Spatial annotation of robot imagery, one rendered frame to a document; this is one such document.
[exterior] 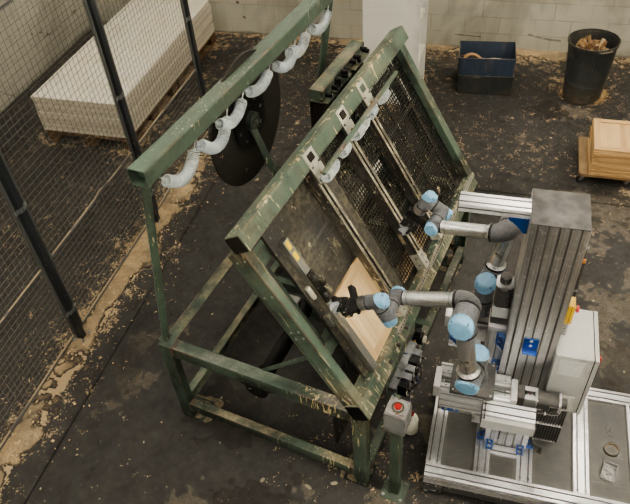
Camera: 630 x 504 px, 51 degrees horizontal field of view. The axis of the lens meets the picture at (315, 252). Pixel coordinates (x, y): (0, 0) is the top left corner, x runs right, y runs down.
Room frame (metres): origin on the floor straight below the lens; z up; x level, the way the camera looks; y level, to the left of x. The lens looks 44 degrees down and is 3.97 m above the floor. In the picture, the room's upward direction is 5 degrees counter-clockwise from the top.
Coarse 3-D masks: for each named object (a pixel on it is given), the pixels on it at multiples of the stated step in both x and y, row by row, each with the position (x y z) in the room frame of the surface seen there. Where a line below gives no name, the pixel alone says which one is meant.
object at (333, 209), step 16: (304, 160) 2.80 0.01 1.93; (336, 160) 2.77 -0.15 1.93; (320, 176) 2.79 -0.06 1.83; (320, 192) 2.78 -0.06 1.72; (336, 208) 2.76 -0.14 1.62; (336, 224) 2.74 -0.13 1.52; (352, 224) 2.75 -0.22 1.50; (352, 240) 2.70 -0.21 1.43; (368, 256) 2.69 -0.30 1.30; (368, 272) 2.65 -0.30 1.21; (384, 288) 2.60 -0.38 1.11
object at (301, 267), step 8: (288, 240) 2.45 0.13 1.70; (280, 248) 2.42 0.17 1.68; (288, 256) 2.40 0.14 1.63; (296, 264) 2.39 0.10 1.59; (304, 264) 2.40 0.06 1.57; (304, 272) 2.37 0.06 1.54; (304, 280) 2.37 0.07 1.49; (312, 288) 2.35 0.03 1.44; (320, 296) 2.33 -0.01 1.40; (344, 320) 2.30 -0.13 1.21; (344, 328) 2.27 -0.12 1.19; (344, 336) 2.27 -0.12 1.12; (352, 336) 2.26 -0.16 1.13; (352, 344) 2.24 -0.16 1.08; (360, 344) 2.25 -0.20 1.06; (360, 352) 2.22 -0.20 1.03; (368, 352) 2.25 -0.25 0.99; (368, 360) 2.21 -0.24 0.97; (368, 368) 2.20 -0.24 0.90
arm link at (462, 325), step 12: (468, 300) 1.97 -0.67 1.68; (456, 312) 1.91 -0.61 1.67; (468, 312) 1.90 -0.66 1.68; (480, 312) 1.94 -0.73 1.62; (456, 324) 1.86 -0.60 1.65; (468, 324) 1.84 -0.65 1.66; (456, 336) 1.84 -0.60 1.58; (468, 336) 1.82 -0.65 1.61; (468, 348) 1.85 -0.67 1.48; (468, 360) 1.84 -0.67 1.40; (456, 372) 1.87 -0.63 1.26; (468, 372) 1.83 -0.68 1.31; (480, 372) 1.85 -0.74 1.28; (456, 384) 1.83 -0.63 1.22; (468, 384) 1.80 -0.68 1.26; (480, 384) 1.83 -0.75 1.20
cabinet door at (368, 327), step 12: (360, 264) 2.66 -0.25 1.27; (348, 276) 2.55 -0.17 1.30; (360, 276) 2.60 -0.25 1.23; (360, 288) 2.54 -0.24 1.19; (372, 288) 2.59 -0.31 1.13; (372, 312) 2.48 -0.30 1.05; (360, 324) 2.37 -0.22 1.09; (372, 324) 2.42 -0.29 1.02; (360, 336) 2.31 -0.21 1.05; (372, 336) 2.36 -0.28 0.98; (384, 336) 2.41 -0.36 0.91; (372, 348) 2.30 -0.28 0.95
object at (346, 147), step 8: (392, 80) 3.46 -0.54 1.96; (384, 88) 3.37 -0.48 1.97; (376, 96) 3.29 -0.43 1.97; (368, 112) 3.14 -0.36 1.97; (376, 112) 3.26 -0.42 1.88; (360, 120) 3.05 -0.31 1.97; (360, 128) 3.10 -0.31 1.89; (352, 136) 2.93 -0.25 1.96; (360, 136) 3.05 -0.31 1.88; (344, 144) 2.85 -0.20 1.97; (336, 152) 2.79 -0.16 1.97; (344, 152) 2.94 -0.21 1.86; (328, 168) 2.67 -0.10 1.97; (328, 176) 2.76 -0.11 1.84
